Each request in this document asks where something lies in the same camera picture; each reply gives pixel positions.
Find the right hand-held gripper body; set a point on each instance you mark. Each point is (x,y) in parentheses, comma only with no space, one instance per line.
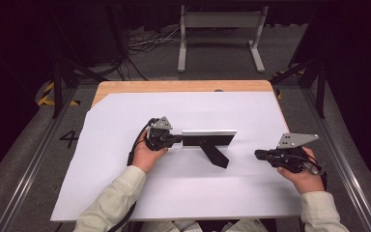
(290,158)

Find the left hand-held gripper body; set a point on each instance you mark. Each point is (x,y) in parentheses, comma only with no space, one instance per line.
(157,138)

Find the silver photo frame black back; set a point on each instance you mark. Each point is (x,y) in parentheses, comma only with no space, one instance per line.
(207,141)

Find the person's left hand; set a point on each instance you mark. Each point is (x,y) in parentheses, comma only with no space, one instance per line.
(145,158)

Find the person's right hand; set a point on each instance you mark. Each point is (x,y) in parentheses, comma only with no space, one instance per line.
(307,180)

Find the wooden table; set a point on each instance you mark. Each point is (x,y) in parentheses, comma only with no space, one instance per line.
(174,86)

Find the white table sheet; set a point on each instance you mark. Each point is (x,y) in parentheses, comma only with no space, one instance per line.
(180,196)

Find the yellow black hazard tape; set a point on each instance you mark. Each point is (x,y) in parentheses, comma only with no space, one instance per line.
(46,95)
(280,95)

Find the dark table grommet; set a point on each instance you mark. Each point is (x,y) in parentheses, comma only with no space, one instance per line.
(218,90)

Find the black metal stand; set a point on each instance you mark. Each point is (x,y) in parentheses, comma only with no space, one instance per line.
(57,87)
(320,87)

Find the grey metal stand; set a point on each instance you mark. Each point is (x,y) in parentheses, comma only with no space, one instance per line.
(222,20)

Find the aluminium floor rail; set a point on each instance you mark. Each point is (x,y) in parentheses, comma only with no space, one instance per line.
(344,167)
(29,174)

